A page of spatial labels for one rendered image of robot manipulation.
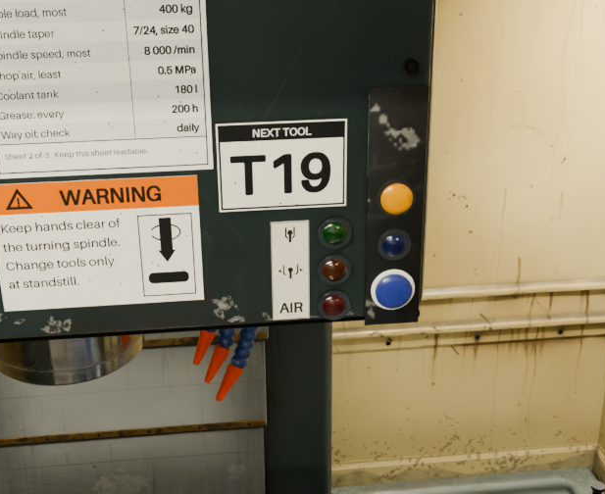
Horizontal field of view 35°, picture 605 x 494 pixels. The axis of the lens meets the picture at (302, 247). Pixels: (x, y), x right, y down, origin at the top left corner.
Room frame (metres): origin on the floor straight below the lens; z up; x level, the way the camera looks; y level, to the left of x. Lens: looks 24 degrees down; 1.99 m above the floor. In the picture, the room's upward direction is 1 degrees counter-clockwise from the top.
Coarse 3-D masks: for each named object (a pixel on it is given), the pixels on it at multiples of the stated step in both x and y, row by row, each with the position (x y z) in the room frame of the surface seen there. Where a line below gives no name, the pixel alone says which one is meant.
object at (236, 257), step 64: (256, 0) 0.69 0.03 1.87; (320, 0) 0.69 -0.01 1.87; (384, 0) 0.70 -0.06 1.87; (256, 64) 0.69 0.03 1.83; (320, 64) 0.69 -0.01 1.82; (384, 64) 0.70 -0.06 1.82; (256, 256) 0.69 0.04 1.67; (320, 256) 0.69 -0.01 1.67; (0, 320) 0.66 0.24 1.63; (64, 320) 0.67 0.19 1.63; (128, 320) 0.68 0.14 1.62; (192, 320) 0.68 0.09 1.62; (256, 320) 0.69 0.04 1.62; (320, 320) 0.70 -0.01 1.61
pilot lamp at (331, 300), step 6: (330, 300) 0.69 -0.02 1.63; (336, 300) 0.69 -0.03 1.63; (342, 300) 0.69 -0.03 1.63; (324, 306) 0.69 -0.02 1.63; (330, 306) 0.69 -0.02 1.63; (336, 306) 0.69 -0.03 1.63; (342, 306) 0.69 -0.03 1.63; (330, 312) 0.69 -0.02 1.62; (336, 312) 0.69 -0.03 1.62; (342, 312) 0.69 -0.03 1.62
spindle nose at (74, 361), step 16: (112, 336) 0.82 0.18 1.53; (128, 336) 0.83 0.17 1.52; (144, 336) 0.88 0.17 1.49; (0, 352) 0.81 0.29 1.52; (16, 352) 0.80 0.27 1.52; (32, 352) 0.79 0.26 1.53; (48, 352) 0.79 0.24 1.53; (64, 352) 0.79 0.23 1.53; (80, 352) 0.80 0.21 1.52; (96, 352) 0.80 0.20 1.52; (112, 352) 0.81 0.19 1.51; (128, 352) 0.83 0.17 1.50; (0, 368) 0.81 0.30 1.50; (16, 368) 0.80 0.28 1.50; (32, 368) 0.79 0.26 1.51; (48, 368) 0.79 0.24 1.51; (64, 368) 0.79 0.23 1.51; (80, 368) 0.80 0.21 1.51; (96, 368) 0.80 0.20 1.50; (112, 368) 0.82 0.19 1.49; (48, 384) 0.79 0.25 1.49; (64, 384) 0.80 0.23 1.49
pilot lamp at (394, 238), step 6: (396, 234) 0.69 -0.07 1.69; (384, 240) 0.69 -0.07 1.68; (390, 240) 0.69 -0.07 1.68; (396, 240) 0.69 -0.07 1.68; (402, 240) 0.69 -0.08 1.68; (384, 246) 0.69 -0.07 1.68; (390, 246) 0.69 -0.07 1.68; (396, 246) 0.69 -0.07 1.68; (402, 246) 0.69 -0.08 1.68; (384, 252) 0.69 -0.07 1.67; (390, 252) 0.69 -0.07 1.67; (396, 252) 0.69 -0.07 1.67; (402, 252) 0.69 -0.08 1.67
